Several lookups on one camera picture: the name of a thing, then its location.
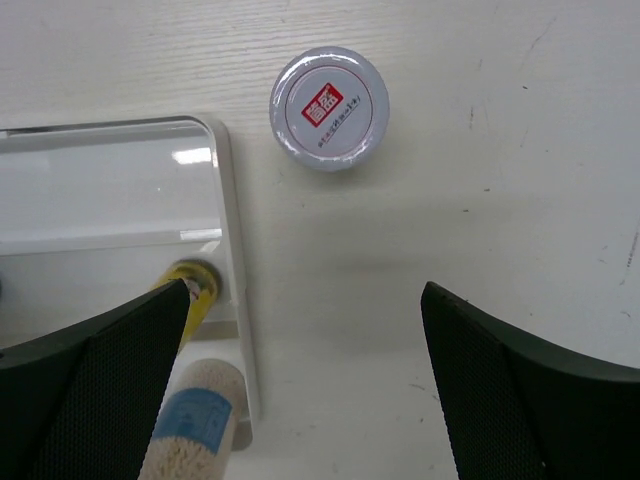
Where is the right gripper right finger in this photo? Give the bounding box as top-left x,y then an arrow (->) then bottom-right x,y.
421,282 -> 639,479

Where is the white tiered tray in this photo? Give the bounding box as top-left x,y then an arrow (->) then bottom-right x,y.
1,114 -> 260,451

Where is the brown spice jar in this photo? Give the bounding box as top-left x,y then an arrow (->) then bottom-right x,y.
269,46 -> 390,173

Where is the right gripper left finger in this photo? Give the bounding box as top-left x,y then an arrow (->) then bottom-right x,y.
1,280 -> 190,479

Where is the yellow label bottle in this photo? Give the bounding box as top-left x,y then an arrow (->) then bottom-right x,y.
152,257 -> 222,352

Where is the silver lid blue bottle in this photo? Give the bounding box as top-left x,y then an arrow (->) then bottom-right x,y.
139,359 -> 247,479

